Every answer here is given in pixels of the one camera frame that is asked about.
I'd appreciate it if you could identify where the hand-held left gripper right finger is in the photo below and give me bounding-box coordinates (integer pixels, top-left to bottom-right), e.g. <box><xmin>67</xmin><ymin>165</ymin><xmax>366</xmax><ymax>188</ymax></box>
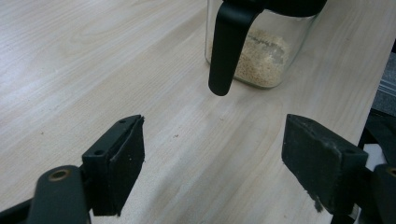
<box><xmin>281</xmin><ymin>113</ymin><xmax>370</xmax><ymax>216</ymax></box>

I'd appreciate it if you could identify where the glass jar with black lid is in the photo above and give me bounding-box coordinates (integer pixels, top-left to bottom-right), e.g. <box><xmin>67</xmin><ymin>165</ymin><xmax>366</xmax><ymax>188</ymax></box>
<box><xmin>204</xmin><ymin>0</ymin><xmax>329</xmax><ymax>97</ymax></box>

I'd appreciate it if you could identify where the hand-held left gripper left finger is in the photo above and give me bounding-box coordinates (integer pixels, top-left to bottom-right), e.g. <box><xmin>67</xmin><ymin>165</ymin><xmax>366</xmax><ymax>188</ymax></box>
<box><xmin>81</xmin><ymin>114</ymin><xmax>147</xmax><ymax>217</ymax></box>

